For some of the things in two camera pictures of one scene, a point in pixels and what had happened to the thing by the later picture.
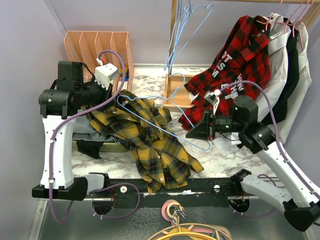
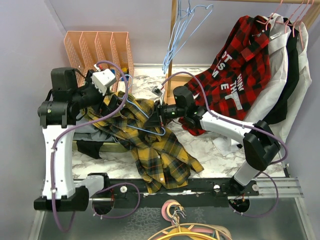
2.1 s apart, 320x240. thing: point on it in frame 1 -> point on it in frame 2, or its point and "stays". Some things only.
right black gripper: (201, 130) -> (154, 120)
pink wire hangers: (288, 22) stays
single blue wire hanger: (176, 105) -> (128, 93)
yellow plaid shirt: (142, 126) stays
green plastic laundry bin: (112, 146) stays
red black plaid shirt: (240, 68) stays
